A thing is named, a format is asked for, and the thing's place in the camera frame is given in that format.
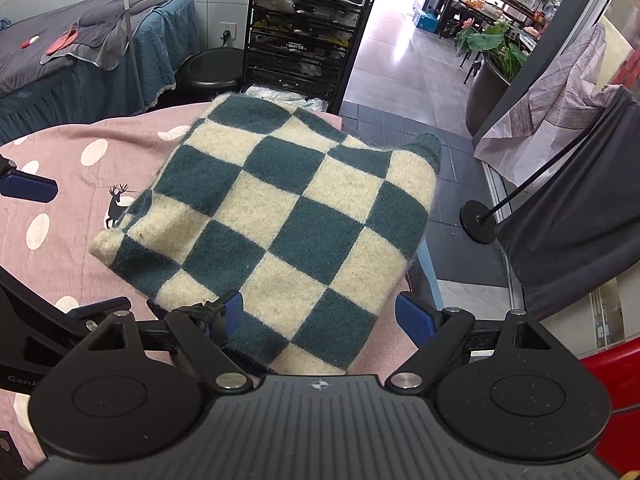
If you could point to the grey towel on bed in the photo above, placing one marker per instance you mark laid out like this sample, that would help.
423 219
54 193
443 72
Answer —
102 38

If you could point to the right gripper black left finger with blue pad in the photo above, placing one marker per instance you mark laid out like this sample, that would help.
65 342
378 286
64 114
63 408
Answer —
195 337

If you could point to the potted green plant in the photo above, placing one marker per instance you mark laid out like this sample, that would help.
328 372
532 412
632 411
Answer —
500 57

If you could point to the red box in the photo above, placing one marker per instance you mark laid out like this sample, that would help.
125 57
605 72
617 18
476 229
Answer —
618 370

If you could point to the green cream checkered sweater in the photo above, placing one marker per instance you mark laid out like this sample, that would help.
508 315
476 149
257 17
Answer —
313 227

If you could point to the black trolley shelf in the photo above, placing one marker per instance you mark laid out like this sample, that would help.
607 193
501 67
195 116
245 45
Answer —
308 47

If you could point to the small red white item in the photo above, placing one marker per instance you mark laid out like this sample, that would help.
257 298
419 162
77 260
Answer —
27 43

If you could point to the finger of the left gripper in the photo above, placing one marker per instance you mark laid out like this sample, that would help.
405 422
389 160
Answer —
19 184
100 309

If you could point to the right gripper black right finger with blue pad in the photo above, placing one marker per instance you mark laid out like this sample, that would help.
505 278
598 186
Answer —
439 337

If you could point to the striped pale hanging cloth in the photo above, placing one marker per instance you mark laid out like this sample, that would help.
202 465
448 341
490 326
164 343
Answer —
574 89

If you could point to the red pouch on bed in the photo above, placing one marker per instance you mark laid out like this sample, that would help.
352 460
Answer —
62 42

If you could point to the black round stool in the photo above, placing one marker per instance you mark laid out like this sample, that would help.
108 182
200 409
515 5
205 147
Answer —
212 72

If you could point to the black stand with round base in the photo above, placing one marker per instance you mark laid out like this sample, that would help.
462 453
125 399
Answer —
478 221

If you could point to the dark grey hanging cloth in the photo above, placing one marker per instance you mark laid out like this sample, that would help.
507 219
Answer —
581 229

